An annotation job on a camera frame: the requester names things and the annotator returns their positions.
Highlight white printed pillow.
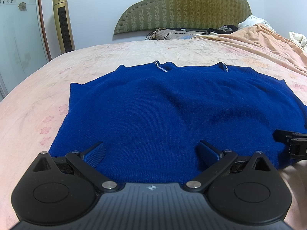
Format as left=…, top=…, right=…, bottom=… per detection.
left=237, top=15, right=277, bottom=32

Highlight gold tower fan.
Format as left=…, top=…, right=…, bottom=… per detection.
left=52, top=0, right=76, bottom=54

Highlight white crumpled quilt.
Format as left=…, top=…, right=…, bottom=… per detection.
left=288, top=31, right=307, bottom=53

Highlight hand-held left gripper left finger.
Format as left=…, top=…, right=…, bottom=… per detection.
left=32, top=141, right=118, bottom=193

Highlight orange blanket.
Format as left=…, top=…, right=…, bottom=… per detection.
left=199, top=23, right=307, bottom=77

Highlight dark clothes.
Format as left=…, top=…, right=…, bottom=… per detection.
left=206, top=24, right=238, bottom=35

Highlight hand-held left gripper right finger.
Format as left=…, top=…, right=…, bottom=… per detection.
left=185, top=140, right=272, bottom=193

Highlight olive padded headboard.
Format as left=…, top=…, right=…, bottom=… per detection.
left=113, top=0, right=254, bottom=36

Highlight frosted glass flower door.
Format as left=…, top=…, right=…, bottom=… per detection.
left=0, top=0, right=50, bottom=99

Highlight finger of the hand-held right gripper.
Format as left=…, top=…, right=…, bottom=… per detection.
left=273, top=129, right=307, bottom=145

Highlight brown wooden door frame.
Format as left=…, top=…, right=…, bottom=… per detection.
left=37, top=0, right=53, bottom=62

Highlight blue beaded sweater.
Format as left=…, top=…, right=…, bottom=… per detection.
left=49, top=61, right=307, bottom=185

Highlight pink floral bedsheet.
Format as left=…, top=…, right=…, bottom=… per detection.
left=0, top=37, right=307, bottom=222

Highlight grey patterned pillow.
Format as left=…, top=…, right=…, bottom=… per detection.
left=153, top=28, right=210, bottom=41

